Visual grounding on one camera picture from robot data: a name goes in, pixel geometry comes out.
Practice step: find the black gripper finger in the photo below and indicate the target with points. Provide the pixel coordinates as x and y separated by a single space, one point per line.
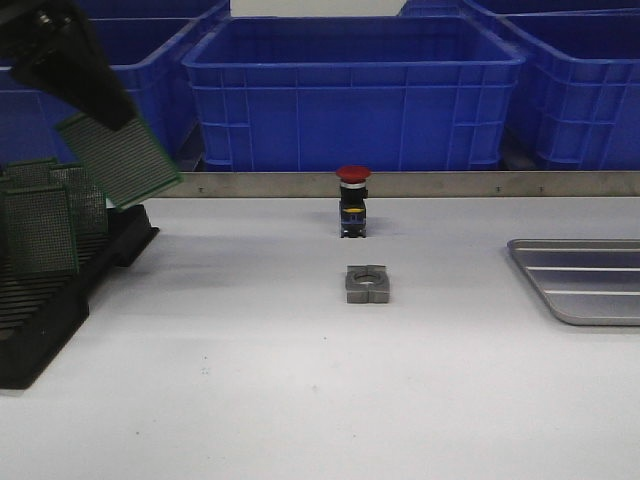
51 46

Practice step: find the green perforated circuit board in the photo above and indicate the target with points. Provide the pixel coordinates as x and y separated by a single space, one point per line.
87 202
129 165
6 184
31 173
40 234

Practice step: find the black slotted board rack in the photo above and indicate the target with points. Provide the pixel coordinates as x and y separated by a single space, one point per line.
40 314

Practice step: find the silver metal tray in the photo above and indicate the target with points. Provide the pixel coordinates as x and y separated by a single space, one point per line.
583 282

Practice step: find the blue crate back left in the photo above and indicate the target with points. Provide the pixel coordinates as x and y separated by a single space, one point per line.
154 9

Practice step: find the blue plastic crate left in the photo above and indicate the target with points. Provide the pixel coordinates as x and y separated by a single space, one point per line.
146 54

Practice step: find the blue plastic crate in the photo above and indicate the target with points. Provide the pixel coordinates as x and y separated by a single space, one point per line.
576 103
315 94
146 54

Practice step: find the red emergency stop button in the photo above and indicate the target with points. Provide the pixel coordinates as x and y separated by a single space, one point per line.
352 206

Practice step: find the blue plastic crate centre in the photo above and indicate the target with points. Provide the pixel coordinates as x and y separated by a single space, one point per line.
315 94

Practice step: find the grey metal clamp block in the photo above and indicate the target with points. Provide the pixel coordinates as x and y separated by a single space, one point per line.
367 284

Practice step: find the blue crate back right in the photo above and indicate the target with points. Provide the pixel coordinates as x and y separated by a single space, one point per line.
493 8

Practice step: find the blue plastic crate right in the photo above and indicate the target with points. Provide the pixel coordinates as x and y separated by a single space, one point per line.
576 103

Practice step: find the metal table edge rail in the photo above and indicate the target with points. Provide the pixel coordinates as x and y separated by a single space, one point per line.
469 184

